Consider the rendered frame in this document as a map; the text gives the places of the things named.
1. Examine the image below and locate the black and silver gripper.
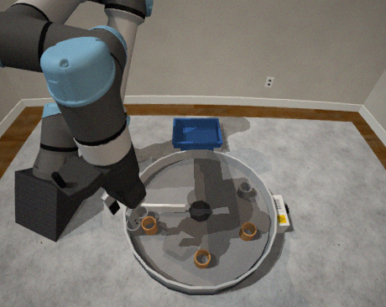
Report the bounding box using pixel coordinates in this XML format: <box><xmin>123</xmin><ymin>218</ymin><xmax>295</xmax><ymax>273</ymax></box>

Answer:
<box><xmin>51</xmin><ymin>124</ymin><xmax>146</xmax><ymax>229</ymax></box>

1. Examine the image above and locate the bronze bushing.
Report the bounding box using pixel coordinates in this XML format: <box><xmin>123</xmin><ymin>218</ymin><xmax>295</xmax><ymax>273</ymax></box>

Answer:
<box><xmin>141</xmin><ymin>216</ymin><xmax>158</xmax><ymax>236</ymax></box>
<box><xmin>194</xmin><ymin>249</ymin><xmax>211</xmax><ymax>268</ymax></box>
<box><xmin>239</xmin><ymin>222</ymin><xmax>257</xmax><ymax>241</ymax></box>

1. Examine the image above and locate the blue square crate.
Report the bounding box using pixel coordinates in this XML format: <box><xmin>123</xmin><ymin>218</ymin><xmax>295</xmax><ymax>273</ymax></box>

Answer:
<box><xmin>172</xmin><ymin>118</ymin><xmax>222</xmax><ymax>153</ymax></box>

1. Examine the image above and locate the grey metal bushing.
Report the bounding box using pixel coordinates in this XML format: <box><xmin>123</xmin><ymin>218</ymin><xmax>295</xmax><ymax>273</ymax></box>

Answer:
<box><xmin>137</xmin><ymin>206</ymin><xmax>150</xmax><ymax>222</ymax></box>
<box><xmin>126</xmin><ymin>221</ymin><xmax>143</xmax><ymax>236</ymax></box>
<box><xmin>237</xmin><ymin>181</ymin><xmax>252</xmax><ymax>199</ymax></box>

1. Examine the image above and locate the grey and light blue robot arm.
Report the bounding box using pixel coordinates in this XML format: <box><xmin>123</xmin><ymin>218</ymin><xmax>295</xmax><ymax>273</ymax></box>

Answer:
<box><xmin>0</xmin><ymin>0</ymin><xmax>154</xmax><ymax>180</ymax></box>

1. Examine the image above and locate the grey round turntable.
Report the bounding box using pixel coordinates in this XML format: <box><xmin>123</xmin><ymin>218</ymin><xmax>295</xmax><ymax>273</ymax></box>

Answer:
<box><xmin>123</xmin><ymin>149</ymin><xmax>290</xmax><ymax>295</ymax></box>

